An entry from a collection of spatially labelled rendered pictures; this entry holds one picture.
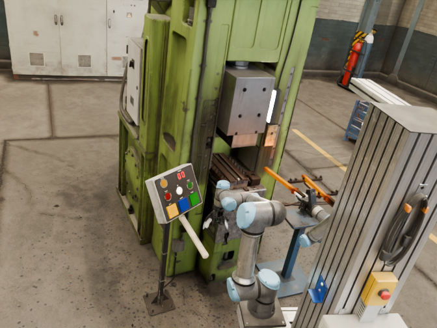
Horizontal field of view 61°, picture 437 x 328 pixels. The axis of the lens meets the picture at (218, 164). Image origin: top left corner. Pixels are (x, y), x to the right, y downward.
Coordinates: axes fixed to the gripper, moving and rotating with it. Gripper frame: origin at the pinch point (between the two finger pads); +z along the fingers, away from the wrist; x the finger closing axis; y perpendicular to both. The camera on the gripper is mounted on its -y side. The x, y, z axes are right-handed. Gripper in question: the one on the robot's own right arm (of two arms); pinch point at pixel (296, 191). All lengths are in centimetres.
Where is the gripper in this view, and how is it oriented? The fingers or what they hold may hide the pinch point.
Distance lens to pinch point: 252.9
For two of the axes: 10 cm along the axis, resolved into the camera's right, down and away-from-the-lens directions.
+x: 8.9, -1.1, 4.5
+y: -1.2, 8.9, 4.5
